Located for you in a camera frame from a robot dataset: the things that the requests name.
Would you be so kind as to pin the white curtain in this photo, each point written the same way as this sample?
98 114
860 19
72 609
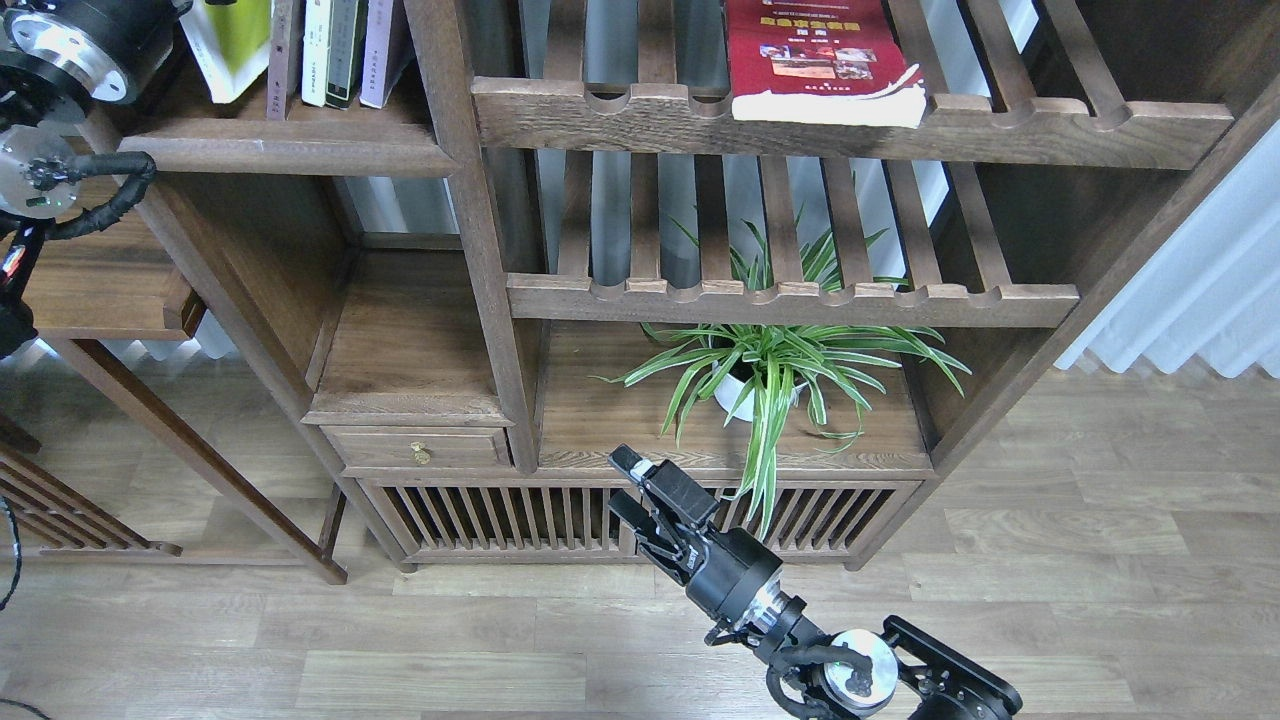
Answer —
1210 294

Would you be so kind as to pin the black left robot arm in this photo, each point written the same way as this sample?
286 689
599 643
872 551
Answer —
50 192

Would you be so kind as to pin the dark green upright book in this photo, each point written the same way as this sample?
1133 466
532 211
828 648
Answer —
345 52

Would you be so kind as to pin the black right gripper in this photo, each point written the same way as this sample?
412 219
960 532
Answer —
731 576

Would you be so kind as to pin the dark wooden bookshelf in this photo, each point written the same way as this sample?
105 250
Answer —
426 289

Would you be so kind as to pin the green spider plant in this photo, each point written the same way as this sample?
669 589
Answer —
797 356

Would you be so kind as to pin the white upright book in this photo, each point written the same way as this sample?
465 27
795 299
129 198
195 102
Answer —
317 16

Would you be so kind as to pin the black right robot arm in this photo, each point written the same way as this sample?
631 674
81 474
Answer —
853 674

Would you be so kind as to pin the yellow-green book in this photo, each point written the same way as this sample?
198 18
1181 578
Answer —
230 44

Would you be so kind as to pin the maroon book white characters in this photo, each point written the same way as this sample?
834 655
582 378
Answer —
284 65

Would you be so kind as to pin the red book on top shelf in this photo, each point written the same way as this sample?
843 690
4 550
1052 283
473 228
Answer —
834 63

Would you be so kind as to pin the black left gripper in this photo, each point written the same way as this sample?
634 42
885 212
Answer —
91 50

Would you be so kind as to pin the white plant pot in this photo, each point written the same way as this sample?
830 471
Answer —
736 395

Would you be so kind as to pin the lavender upright book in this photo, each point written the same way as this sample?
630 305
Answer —
387 51

